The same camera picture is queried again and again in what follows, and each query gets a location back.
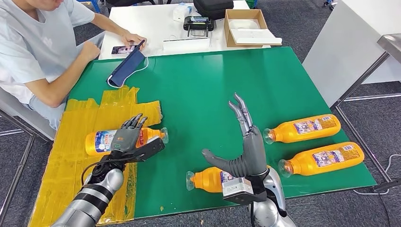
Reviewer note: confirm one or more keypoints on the white partition panel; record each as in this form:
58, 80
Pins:
340, 47

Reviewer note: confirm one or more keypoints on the orange detergent bottle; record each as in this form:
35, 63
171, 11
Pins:
97, 142
206, 180
285, 133
300, 163

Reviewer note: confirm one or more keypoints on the person's right hand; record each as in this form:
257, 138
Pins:
89, 51

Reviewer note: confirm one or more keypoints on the white table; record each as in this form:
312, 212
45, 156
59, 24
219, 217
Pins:
141, 22

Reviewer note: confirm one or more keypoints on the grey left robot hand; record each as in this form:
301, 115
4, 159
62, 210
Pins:
127, 139

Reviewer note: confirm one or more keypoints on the green table mat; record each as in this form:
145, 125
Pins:
203, 81

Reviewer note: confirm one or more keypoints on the yellow tape patch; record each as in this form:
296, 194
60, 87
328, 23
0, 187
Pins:
69, 175

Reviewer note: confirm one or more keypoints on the black metal floor frame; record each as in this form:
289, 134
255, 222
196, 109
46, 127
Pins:
361, 145

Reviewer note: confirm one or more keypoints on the black handheld controller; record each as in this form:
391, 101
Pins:
198, 24

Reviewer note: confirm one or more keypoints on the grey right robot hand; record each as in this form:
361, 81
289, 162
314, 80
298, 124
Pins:
253, 153

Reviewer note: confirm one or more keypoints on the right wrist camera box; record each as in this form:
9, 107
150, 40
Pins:
238, 189

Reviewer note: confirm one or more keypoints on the smartphone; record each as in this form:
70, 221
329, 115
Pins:
120, 50

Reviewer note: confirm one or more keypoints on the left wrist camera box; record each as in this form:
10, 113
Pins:
148, 148

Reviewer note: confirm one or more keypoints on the black carrying case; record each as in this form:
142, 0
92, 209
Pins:
213, 8

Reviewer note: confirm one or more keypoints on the cardboard box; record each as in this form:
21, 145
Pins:
228, 36

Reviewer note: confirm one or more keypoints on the tablet in blue case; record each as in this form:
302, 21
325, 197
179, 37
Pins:
125, 69

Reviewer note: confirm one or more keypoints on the flat white box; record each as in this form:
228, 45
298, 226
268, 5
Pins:
186, 44

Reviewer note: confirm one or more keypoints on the person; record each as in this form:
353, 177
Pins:
25, 47

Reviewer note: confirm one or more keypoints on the grey bench with metal legs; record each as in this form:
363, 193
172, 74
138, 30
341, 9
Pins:
17, 112

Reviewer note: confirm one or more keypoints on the white foam sheet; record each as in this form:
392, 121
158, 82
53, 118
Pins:
255, 36

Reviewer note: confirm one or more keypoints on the clear plastic pack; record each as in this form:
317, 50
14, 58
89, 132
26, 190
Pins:
181, 12

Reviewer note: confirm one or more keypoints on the green crate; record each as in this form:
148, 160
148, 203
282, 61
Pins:
252, 3

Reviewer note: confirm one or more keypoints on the white plastic bag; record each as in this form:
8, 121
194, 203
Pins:
244, 24

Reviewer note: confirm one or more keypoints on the steel table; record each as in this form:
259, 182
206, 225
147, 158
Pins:
390, 44

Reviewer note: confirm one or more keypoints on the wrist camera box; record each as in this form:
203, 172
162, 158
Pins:
238, 189
148, 148

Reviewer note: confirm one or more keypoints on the person's left hand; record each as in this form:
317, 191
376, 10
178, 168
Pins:
133, 38

